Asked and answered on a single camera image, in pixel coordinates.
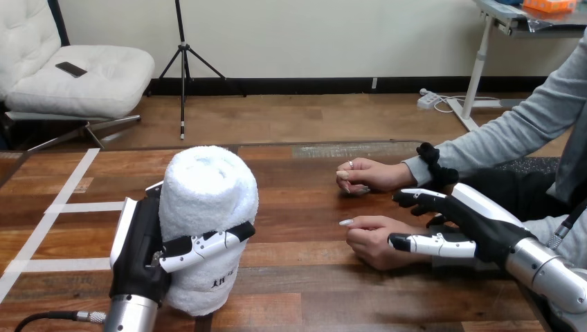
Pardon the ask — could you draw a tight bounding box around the person's hand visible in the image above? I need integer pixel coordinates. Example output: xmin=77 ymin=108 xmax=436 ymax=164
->
xmin=338 ymin=215 xmax=435 ymax=272
xmin=335 ymin=157 xmax=417 ymax=196

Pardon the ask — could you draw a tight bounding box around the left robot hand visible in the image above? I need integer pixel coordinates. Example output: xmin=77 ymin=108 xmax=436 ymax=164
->
xmin=109 ymin=181 xmax=257 ymax=307

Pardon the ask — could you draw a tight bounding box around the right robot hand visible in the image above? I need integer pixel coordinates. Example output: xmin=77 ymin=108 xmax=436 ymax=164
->
xmin=388 ymin=183 xmax=538 ymax=272

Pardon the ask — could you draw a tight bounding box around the white towel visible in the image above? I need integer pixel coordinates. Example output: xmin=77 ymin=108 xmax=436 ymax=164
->
xmin=157 ymin=145 xmax=260 ymax=317

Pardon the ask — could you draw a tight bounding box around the person's body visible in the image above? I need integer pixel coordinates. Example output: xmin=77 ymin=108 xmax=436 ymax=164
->
xmin=458 ymin=104 xmax=587 ymax=223

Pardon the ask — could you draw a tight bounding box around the black hair scrunchie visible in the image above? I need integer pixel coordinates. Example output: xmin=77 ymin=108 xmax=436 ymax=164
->
xmin=415 ymin=142 xmax=460 ymax=192

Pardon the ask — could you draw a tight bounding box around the white power strip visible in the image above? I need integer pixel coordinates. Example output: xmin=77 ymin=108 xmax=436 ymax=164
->
xmin=415 ymin=89 xmax=442 ymax=111

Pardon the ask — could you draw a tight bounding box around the white desk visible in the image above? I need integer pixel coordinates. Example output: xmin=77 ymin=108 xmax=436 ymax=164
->
xmin=446 ymin=0 xmax=587 ymax=133

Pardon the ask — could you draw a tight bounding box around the white cushioned chair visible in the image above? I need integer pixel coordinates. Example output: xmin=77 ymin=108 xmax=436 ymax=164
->
xmin=0 ymin=0 xmax=156 ymax=153

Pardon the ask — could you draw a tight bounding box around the black tripod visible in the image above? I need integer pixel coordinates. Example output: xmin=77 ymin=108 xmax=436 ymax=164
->
xmin=146 ymin=0 xmax=248 ymax=141

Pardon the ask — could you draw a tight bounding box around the black phone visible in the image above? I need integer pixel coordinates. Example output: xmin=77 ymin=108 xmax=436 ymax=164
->
xmin=55 ymin=61 xmax=89 ymax=80

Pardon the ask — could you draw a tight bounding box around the foil sheet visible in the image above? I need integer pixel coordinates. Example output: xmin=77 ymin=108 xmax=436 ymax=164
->
xmin=526 ymin=8 xmax=587 ymax=34

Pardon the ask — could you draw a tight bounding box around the orange thing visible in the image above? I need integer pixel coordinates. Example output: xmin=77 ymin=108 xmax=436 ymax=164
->
xmin=522 ymin=0 xmax=578 ymax=14

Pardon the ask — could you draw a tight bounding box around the black cable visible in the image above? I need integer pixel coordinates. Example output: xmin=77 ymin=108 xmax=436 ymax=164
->
xmin=13 ymin=310 xmax=108 ymax=332
xmin=547 ymin=201 xmax=587 ymax=251

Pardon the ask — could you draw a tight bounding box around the tangle of cables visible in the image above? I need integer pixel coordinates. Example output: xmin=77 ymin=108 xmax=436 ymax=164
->
xmin=433 ymin=93 xmax=502 ymax=115

